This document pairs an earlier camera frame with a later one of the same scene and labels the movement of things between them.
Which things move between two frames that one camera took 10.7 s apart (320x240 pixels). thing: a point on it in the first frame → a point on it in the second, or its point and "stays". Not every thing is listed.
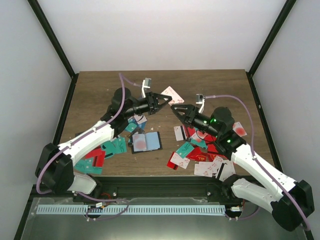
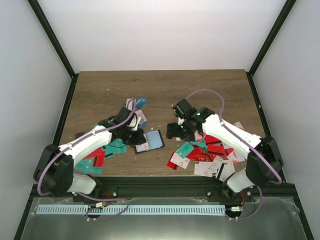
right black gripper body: (203, 126) → (184, 132)
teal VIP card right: (185, 150) stays
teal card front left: (86, 166) stays
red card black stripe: (98, 157) stays
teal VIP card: (117, 145) stays
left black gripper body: (142, 108) → (131, 139)
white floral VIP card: (176, 98) → (142, 146)
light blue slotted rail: (131, 210) stays
